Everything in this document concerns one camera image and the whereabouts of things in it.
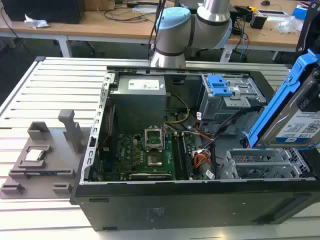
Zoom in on hard disk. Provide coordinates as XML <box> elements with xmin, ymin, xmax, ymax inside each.
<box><xmin>243</xmin><ymin>48</ymin><xmax>320</xmax><ymax>151</ymax></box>

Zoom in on coloured power wire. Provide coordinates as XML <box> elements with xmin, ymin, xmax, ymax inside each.
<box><xmin>192</xmin><ymin>148</ymin><xmax>213</xmax><ymax>170</ymax></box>

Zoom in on metal disk bay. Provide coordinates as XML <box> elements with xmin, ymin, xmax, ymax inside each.
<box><xmin>223</xmin><ymin>147</ymin><xmax>313</xmax><ymax>180</ymax></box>

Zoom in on blue cardboard box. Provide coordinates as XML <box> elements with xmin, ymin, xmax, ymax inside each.
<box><xmin>292</xmin><ymin>6</ymin><xmax>311</xmax><ymax>20</ymax></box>

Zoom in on clear plastic bag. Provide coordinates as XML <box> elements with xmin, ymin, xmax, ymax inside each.
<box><xmin>276</xmin><ymin>15</ymin><xmax>305</xmax><ymax>35</ymax></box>

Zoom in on wooden desk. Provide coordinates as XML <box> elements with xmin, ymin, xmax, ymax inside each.
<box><xmin>0</xmin><ymin>0</ymin><xmax>161</xmax><ymax>60</ymax></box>
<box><xmin>224</xmin><ymin>0</ymin><xmax>320</xmax><ymax>61</ymax></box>

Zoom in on small black device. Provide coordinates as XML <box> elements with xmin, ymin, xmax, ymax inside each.
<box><xmin>250</xmin><ymin>13</ymin><xmax>268</xmax><ymax>30</ymax></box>

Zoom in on blue plastic latch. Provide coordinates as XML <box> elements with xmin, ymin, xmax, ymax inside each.
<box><xmin>206</xmin><ymin>74</ymin><xmax>233</xmax><ymax>98</ymax></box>

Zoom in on metal drive cage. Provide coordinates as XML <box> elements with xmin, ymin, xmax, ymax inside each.
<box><xmin>197</xmin><ymin>73</ymin><xmax>267</xmax><ymax>126</ymax></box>

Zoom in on black RAM slots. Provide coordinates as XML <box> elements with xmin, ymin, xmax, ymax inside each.
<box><xmin>174</xmin><ymin>132</ymin><xmax>195</xmax><ymax>180</ymax></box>

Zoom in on metal socket cover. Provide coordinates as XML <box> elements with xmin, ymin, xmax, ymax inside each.
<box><xmin>144</xmin><ymin>126</ymin><xmax>165</xmax><ymax>152</ymax></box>

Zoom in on grey power supply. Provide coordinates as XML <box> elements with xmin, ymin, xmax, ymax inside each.
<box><xmin>109</xmin><ymin>74</ymin><xmax>168</xmax><ymax>123</ymax></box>

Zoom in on CPU socket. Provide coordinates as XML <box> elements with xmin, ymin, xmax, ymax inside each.
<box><xmin>146</xmin><ymin>153</ymin><xmax>164</xmax><ymax>168</ymax></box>

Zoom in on black graphics card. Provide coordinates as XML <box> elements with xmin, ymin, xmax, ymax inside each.
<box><xmin>128</xmin><ymin>172</ymin><xmax>173</xmax><ymax>182</ymax></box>

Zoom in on green motherboard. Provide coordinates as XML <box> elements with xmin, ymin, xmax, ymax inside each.
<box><xmin>98</xmin><ymin>132</ymin><xmax>193</xmax><ymax>182</ymax></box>

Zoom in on black PC case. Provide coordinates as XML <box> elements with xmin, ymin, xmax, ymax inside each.
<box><xmin>69</xmin><ymin>65</ymin><xmax>320</xmax><ymax>232</ymax></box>

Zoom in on large black box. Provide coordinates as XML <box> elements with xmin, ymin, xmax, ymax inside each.
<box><xmin>1</xmin><ymin>0</ymin><xmax>86</xmax><ymax>25</ymax></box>

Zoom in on crumpled white paper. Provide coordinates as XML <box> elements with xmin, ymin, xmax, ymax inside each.
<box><xmin>24</xmin><ymin>13</ymin><xmax>50</xmax><ymax>29</ymax></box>

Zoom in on grey parts rack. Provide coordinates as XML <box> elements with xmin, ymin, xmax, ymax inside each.
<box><xmin>0</xmin><ymin>109</ymin><xmax>83</xmax><ymax>200</ymax></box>

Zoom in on silver CPU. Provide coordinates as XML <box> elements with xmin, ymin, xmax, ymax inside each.
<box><xmin>24</xmin><ymin>149</ymin><xmax>47</xmax><ymax>162</ymax></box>

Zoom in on black flat data cable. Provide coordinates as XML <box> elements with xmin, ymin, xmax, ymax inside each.
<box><xmin>211</xmin><ymin>106</ymin><xmax>263</xmax><ymax>147</ymax></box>

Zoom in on yellow black supply wire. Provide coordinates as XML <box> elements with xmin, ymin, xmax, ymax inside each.
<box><xmin>164</xmin><ymin>92</ymin><xmax>191</xmax><ymax>125</ymax></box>

